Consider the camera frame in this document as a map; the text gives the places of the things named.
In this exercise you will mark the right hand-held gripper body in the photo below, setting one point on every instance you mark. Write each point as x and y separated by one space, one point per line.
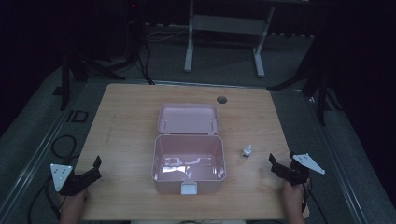
299 169

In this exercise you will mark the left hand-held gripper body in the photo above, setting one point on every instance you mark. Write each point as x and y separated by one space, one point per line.
67 182

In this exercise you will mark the small white bottle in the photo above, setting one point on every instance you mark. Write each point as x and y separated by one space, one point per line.
247 151

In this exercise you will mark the pink plastic box with lid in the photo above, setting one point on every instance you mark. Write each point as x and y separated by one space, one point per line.
189 149

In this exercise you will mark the person's left hand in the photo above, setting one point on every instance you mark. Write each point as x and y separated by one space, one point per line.
74 199

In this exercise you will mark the person's right hand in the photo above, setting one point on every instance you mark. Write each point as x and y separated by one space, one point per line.
292 194

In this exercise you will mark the black tripod stand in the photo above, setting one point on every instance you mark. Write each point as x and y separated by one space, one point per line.
65 84
320 93

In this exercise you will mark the white metal stand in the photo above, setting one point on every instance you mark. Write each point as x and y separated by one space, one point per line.
229 25

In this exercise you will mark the dark device with red light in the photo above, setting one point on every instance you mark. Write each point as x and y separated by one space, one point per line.
133 18

